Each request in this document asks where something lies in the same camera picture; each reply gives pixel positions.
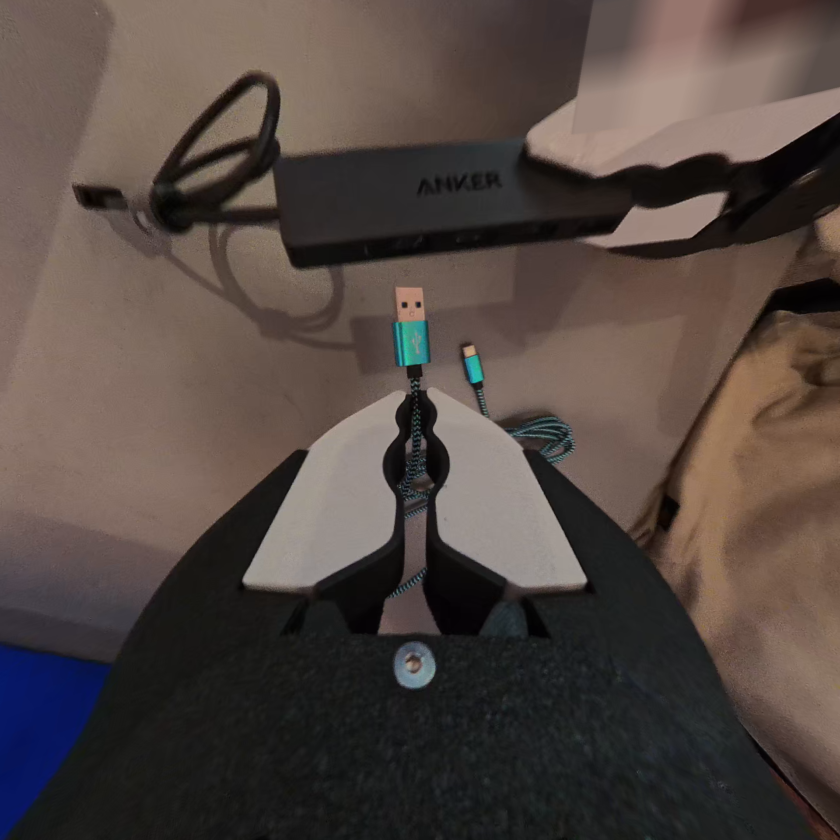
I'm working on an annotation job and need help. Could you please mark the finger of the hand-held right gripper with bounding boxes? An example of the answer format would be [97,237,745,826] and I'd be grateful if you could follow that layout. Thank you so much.
[524,98,783,207]
[591,190,732,252]

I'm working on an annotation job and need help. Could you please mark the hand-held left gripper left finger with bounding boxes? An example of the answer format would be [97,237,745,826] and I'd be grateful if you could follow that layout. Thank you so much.
[240,390,410,598]

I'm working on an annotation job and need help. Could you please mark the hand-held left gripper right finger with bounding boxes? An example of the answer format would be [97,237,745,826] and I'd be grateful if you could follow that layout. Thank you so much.
[424,387,589,599]

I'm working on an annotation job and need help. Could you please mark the teal braided usb cable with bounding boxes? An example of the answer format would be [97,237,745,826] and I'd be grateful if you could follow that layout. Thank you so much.
[387,285,576,601]

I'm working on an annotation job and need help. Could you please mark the black usb hub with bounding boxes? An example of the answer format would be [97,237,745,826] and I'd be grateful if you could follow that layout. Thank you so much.
[271,138,634,269]

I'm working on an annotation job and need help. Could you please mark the blue plastic bin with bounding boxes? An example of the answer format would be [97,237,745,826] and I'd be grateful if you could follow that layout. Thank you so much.
[0,642,114,840]

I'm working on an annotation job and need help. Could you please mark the beige hoodie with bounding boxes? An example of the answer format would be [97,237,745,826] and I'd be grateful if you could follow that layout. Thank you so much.
[630,217,840,840]

